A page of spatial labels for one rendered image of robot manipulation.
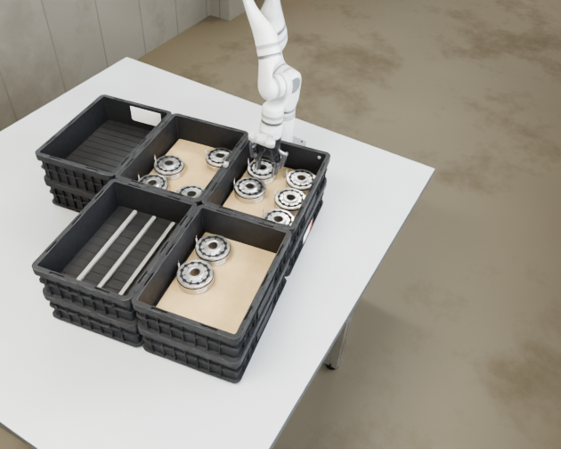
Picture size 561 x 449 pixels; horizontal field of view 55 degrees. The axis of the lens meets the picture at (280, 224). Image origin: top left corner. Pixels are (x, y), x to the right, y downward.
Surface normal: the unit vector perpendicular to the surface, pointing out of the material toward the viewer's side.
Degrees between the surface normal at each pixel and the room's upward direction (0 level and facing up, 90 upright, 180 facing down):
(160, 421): 0
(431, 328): 0
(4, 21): 90
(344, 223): 0
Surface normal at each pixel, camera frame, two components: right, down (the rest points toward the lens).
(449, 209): 0.05, -0.71
